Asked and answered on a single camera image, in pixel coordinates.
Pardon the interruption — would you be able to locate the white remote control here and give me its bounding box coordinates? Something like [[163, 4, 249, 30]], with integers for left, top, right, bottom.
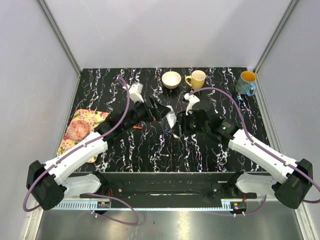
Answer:
[[165, 105, 177, 135]]

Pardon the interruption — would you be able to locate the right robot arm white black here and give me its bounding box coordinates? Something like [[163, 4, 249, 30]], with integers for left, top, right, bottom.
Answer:
[[166, 109, 313, 209]]

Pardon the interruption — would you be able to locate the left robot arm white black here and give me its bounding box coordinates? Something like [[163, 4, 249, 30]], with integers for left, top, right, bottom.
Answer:
[[23, 96, 172, 212]]

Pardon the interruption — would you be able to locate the cream ceramic bowl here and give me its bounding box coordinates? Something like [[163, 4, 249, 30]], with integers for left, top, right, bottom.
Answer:
[[161, 71, 182, 90]]

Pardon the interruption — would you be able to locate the yellow mug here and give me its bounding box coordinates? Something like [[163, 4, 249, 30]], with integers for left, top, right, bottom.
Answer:
[[185, 70, 206, 90]]

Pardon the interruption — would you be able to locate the blue floral mug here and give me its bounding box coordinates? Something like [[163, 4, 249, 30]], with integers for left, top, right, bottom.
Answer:
[[235, 71, 257, 97]]

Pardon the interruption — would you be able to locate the floral rectangular tray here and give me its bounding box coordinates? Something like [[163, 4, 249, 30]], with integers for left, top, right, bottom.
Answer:
[[56, 109, 109, 156]]

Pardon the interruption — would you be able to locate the red patterned glass bowl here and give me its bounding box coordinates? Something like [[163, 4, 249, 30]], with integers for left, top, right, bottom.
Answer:
[[66, 120, 90, 141]]

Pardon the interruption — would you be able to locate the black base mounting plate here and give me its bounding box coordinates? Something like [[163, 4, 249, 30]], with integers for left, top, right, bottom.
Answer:
[[96, 180, 257, 200]]

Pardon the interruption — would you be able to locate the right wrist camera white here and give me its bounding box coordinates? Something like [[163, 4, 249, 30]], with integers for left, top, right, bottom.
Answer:
[[184, 93, 200, 115]]

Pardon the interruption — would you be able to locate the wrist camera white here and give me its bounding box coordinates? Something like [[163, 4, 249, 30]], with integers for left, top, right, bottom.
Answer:
[[127, 82, 145, 103], [184, 93, 200, 115]]

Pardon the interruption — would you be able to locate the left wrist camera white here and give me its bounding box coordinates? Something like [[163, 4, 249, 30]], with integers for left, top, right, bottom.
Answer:
[[127, 82, 145, 103]]

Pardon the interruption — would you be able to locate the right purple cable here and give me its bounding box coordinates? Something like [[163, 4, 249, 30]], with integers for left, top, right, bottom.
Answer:
[[188, 87, 320, 218]]

